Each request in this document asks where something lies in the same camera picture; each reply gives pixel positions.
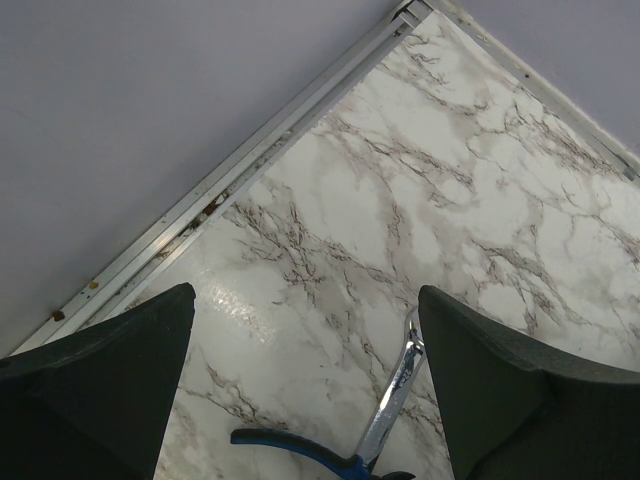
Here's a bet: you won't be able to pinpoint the blue handled pliers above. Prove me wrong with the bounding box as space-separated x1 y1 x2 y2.
230 308 426 479

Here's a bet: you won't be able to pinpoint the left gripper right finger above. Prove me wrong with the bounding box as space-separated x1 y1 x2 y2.
418 285 639 479

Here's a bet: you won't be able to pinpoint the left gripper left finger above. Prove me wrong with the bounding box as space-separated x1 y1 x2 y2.
1 283 195 479

